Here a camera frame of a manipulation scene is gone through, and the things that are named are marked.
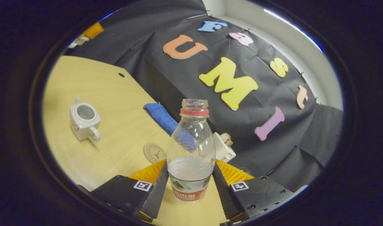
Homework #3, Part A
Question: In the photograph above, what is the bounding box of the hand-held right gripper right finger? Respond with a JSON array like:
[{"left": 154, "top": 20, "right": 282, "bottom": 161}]
[{"left": 212, "top": 159, "right": 295, "bottom": 222}]

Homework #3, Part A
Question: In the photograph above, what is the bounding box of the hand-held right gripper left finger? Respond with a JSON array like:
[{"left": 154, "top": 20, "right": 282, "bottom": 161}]
[{"left": 91, "top": 159, "right": 169, "bottom": 221}]

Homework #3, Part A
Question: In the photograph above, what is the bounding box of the white teacup lid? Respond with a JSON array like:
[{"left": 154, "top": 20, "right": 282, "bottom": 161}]
[{"left": 68, "top": 35, "right": 90, "bottom": 49}]

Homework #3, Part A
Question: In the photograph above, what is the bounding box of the clear plastic water bottle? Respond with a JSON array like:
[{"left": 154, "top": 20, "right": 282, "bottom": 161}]
[{"left": 167, "top": 99, "right": 216, "bottom": 204}]

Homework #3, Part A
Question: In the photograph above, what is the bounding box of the round wooden coaster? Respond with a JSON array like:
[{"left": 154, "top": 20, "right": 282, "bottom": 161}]
[{"left": 143, "top": 143, "right": 167, "bottom": 164}]

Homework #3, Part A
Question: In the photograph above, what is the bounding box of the white square teacup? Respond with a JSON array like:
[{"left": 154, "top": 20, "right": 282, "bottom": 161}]
[{"left": 70, "top": 96, "right": 101, "bottom": 142}]

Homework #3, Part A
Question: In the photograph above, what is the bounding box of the white toaster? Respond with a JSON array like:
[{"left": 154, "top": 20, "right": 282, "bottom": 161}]
[{"left": 213, "top": 132, "right": 236, "bottom": 163}]

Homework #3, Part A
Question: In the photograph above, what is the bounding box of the blue towel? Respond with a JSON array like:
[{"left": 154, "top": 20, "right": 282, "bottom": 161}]
[{"left": 143, "top": 102, "right": 196, "bottom": 153}]

